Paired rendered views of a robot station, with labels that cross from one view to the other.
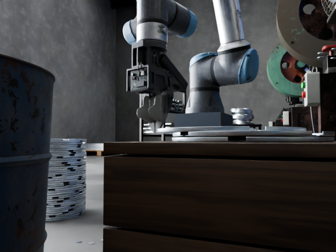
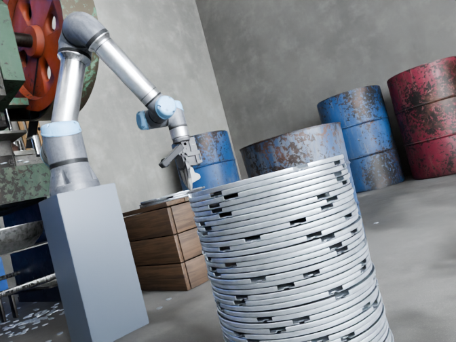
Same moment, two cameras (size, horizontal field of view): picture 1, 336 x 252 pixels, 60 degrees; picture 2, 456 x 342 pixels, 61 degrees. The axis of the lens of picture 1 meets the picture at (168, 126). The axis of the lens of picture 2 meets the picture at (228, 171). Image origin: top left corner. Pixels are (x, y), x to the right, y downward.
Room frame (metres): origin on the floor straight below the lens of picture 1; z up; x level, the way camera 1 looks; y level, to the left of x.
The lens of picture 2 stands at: (2.09, 0.74, 0.35)
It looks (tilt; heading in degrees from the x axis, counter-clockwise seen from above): 2 degrees up; 201
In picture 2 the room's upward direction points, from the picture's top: 14 degrees counter-clockwise
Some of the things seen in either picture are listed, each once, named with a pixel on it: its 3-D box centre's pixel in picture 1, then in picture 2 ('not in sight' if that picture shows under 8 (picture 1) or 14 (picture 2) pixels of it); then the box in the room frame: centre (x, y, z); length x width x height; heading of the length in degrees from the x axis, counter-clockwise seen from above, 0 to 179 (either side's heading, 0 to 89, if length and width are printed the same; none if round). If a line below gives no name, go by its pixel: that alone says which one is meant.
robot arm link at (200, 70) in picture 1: (206, 72); (63, 142); (1.13, -0.15, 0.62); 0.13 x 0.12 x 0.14; 51
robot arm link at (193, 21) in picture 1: (172, 21); (153, 118); (0.79, -0.01, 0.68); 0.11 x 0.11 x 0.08; 51
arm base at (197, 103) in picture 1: (204, 102); (72, 177); (1.14, -0.14, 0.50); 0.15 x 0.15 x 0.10
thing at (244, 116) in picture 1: (243, 135); not in sight; (3.99, -1.03, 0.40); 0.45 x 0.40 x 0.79; 174
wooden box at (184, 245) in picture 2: (248, 233); (181, 237); (0.56, -0.15, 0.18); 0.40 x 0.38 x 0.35; 69
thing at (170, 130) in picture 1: (227, 131); (173, 195); (0.59, -0.12, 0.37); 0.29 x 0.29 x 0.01
